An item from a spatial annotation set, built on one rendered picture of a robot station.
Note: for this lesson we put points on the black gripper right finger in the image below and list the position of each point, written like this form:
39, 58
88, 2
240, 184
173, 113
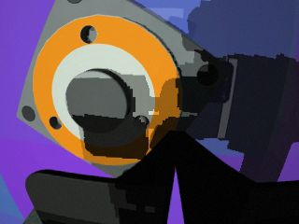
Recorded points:
211, 192

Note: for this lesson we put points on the orange round plate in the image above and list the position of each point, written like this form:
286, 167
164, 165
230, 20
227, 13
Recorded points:
129, 51

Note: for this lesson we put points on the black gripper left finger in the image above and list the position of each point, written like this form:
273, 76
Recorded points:
140, 196

